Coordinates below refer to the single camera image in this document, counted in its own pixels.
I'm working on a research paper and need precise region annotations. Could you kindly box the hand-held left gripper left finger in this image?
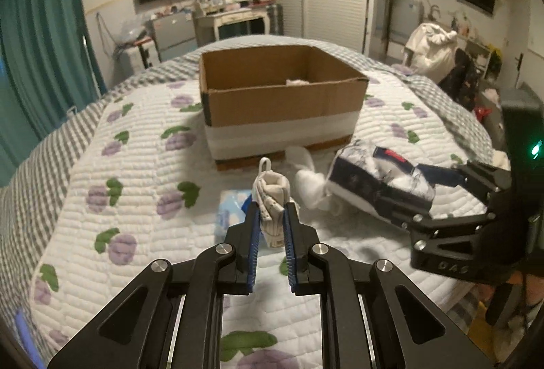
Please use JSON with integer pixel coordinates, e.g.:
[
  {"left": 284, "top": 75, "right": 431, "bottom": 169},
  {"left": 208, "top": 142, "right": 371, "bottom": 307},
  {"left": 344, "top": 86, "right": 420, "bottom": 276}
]
[{"left": 48, "top": 203, "right": 260, "bottom": 369}]

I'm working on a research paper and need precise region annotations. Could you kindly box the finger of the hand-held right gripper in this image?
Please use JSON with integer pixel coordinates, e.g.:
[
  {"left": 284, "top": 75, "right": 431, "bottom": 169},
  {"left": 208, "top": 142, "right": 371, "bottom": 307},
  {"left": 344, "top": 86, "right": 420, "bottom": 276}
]
[
  {"left": 374, "top": 191, "right": 499, "bottom": 282},
  {"left": 419, "top": 160, "right": 515, "bottom": 202}
]

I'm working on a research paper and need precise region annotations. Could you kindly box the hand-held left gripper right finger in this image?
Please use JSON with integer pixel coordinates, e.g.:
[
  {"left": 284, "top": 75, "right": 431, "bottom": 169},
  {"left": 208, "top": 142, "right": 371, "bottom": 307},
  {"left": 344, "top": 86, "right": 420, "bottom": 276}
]
[{"left": 283, "top": 203, "right": 499, "bottom": 369}]

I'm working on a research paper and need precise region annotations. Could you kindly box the beige sock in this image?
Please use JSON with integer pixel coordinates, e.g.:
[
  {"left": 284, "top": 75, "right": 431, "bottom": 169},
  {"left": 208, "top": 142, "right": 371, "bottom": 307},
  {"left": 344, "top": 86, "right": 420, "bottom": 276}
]
[{"left": 253, "top": 157, "right": 295, "bottom": 249}]

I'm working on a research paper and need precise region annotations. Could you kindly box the navy white patterned cloth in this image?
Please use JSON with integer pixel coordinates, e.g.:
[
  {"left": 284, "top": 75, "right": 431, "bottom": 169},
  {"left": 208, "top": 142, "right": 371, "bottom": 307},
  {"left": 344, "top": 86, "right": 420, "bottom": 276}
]
[{"left": 326, "top": 140, "right": 438, "bottom": 221}]

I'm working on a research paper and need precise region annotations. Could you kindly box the cardboard box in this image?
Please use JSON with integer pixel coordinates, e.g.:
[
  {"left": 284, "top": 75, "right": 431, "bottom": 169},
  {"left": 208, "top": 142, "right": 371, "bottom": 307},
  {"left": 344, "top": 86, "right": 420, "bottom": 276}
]
[{"left": 199, "top": 45, "right": 370, "bottom": 172}]

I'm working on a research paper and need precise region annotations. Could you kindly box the blue tissue packet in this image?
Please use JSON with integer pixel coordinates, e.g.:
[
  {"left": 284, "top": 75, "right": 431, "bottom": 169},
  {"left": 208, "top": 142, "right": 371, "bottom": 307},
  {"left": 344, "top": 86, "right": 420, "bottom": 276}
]
[{"left": 215, "top": 189, "right": 256, "bottom": 245}]

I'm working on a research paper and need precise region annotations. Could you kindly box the white fluffy cloth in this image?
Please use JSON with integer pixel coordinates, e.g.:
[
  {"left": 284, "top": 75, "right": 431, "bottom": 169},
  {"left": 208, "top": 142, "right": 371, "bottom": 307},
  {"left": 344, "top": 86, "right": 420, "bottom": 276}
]
[{"left": 284, "top": 145, "right": 341, "bottom": 213}]

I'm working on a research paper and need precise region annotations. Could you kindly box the black chair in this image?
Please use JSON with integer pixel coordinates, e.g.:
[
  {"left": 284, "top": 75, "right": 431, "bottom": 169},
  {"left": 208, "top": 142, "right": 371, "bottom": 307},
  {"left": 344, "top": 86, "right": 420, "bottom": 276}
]
[{"left": 437, "top": 48, "right": 480, "bottom": 111}]

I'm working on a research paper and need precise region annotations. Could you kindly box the white clothes pile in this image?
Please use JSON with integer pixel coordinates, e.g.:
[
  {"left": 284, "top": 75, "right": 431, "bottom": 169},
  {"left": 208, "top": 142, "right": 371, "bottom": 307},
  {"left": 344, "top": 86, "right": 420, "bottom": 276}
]
[{"left": 403, "top": 22, "right": 460, "bottom": 83}]

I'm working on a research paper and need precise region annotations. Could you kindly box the white quilt with purple flowers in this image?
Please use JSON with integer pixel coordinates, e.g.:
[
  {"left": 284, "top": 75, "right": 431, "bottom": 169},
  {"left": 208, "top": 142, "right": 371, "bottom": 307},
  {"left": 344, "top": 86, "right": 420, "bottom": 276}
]
[{"left": 31, "top": 67, "right": 491, "bottom": 369}]

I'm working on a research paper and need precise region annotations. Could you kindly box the grey kitchen appliance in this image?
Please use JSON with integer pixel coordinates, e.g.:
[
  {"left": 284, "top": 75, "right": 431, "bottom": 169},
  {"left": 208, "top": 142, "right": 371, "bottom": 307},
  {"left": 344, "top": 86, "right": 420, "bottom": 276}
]
[{"left": 388, "top": 0, "right": 426, "bottom": 56}]

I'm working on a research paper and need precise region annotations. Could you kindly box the white dressing table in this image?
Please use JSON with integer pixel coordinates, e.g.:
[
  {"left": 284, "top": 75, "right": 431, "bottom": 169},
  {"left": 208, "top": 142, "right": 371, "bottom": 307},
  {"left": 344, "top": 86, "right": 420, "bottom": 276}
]
[{"left": 193, "top": 3, "right": 273, "bottom": 48}]

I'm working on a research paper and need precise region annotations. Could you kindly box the grey mini fridge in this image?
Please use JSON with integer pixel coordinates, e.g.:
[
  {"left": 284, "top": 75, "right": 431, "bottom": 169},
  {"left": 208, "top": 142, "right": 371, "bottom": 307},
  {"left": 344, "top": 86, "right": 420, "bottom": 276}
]
[{"left": 152, "top": 11, "right": 199, "bottom": 62}]

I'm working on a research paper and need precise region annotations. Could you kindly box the grey suitcase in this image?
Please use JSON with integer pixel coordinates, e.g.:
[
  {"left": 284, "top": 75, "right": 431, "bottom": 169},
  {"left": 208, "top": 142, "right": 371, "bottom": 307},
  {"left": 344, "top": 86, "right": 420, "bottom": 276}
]
[{"left": 267, "top": 3, "right": 285, "bottom": 37}]

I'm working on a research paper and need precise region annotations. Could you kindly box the white floral quilt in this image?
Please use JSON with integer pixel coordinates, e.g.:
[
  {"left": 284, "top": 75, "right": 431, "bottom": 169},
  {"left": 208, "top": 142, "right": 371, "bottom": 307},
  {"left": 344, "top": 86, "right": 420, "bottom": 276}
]
[{"left": 0, "top": 35, "right": 496, "bottom": 336}]

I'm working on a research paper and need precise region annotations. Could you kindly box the teal window curtain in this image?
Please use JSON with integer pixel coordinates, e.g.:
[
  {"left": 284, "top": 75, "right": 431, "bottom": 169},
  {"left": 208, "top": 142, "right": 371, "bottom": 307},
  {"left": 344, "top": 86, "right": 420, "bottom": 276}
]
[{"left": 0, "top": 0, "right": 108, "bottom": 188}]

